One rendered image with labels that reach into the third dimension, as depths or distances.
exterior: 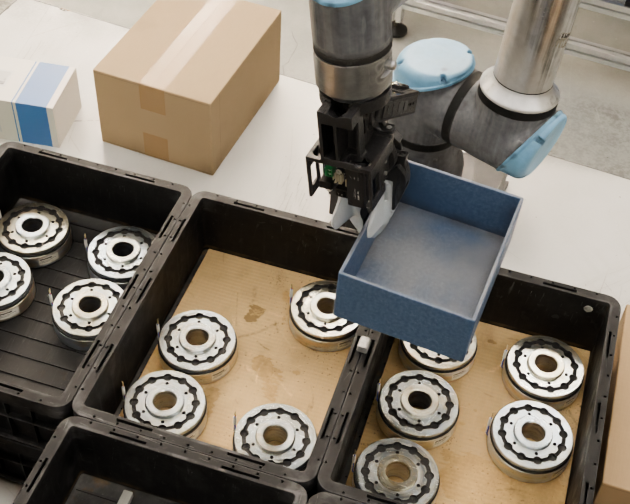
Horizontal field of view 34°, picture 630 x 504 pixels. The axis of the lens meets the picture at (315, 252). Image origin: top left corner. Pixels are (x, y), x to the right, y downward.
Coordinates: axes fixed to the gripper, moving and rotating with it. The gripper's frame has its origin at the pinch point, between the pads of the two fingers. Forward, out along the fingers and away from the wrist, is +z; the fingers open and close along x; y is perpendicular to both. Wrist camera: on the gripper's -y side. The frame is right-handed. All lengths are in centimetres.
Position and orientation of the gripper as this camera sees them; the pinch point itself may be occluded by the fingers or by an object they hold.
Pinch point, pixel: (370, 222)
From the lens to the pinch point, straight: 115.7
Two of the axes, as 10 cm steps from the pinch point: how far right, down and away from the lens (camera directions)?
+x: 9.0, 2.4, -3.5
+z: 0.7, 7.2, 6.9
